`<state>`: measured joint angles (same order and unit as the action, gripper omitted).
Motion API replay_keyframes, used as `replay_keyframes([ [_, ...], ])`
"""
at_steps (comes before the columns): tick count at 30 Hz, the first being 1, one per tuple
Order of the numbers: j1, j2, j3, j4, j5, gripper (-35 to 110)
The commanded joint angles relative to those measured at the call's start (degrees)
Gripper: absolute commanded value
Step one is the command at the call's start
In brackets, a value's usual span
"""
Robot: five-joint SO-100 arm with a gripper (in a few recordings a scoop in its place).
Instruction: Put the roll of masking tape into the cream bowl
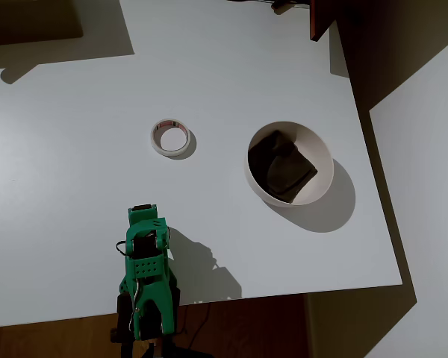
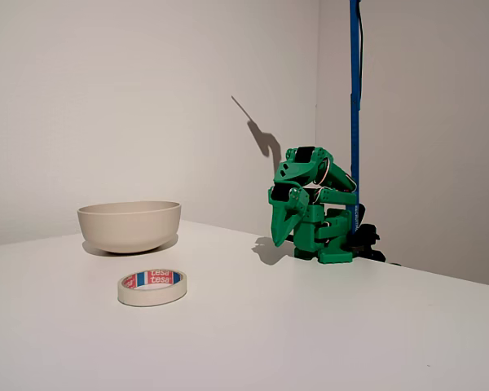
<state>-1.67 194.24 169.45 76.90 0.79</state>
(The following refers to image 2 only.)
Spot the black table clamp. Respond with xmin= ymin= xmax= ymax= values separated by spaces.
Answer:
xmin=347 ymin=202 xmax=387 ymax=262

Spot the beige bowl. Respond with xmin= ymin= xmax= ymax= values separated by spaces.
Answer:
xmin=77 ymin=200 xmax=183 ymax=255

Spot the beige masking tape roll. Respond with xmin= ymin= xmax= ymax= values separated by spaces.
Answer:
xmin=117 ymin=268 xmax=189 ymax=307

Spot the blue vertical pole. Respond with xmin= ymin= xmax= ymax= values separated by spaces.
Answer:
xmin=348 ymin=0 xmax=362 ymax=236

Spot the black cable on pole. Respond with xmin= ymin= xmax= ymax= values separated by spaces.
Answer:
xmin=357 ymin=0 xmax=366 ymax=108

